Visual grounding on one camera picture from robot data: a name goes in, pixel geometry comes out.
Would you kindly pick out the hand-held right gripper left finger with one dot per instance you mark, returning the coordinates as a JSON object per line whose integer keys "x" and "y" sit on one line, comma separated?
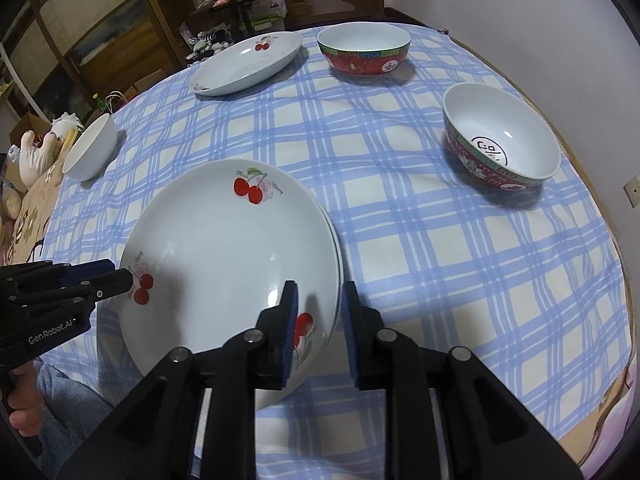
{"x": 291, "y": 340}

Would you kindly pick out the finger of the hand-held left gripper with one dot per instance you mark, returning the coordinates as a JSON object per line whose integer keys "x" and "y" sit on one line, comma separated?
{"x": 100, "y": 287}
{"x": 90, "y": 267}

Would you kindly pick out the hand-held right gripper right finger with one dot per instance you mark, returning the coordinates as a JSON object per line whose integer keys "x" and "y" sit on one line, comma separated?
{"x": 350, "y": 340}

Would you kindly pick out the plain white bowl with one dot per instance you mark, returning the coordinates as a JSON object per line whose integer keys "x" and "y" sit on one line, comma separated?
{"x": 92, "y": 150}

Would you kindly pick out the large white cherry plate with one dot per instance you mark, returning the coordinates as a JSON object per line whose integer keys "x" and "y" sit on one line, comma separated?
{"x": 210, "y": 240}

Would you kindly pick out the red bowl with round mark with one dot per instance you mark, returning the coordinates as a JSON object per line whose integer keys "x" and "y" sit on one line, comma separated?
{"x": 500, "y": 125}

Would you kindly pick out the red bowl white inside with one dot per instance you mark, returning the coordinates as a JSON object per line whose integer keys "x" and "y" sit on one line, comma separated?
{"x": 362, "y": 40}

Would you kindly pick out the person's left hand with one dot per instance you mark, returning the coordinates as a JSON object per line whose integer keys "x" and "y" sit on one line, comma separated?
{"x": 27, "y": 400}

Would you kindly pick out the person's blue fleece clothing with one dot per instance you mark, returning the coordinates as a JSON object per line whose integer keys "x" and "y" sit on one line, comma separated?
{"x": 75, "y": 410}

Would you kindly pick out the blue plaid cloth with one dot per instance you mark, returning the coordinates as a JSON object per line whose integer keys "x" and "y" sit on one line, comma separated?
{"x": 425, "y": 285}

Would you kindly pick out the cream plush toy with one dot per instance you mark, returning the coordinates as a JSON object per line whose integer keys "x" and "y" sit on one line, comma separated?
{"x": 10, "y": 205}

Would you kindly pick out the white pink plush toy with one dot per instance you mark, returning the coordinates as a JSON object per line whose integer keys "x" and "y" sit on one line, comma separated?
{"x": 35, "y": 160}

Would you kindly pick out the open cardboard box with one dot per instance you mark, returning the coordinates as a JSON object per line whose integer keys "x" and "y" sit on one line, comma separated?
{"x": 30, "y": 125}

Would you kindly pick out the closed cardboard box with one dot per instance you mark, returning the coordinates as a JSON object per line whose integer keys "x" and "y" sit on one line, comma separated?
{"x": 145, "y": 82}

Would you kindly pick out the wicker basket of socks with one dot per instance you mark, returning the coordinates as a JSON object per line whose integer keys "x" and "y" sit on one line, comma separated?
{"x": 210, "y": 42}

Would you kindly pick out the wooden wardrobe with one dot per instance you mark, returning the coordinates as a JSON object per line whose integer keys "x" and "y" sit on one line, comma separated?
{"x": 75, "y": 10}

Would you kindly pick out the small black side table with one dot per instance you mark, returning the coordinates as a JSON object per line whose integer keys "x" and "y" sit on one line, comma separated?
{"x": 245, "y": 15}

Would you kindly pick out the clear plastic storage box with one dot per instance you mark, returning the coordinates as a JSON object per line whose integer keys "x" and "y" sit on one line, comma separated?
{"x": 267, "y": 22}

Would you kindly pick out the beige wall socket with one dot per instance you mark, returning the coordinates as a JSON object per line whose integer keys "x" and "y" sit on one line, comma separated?
{"x": 634, "y": 191}

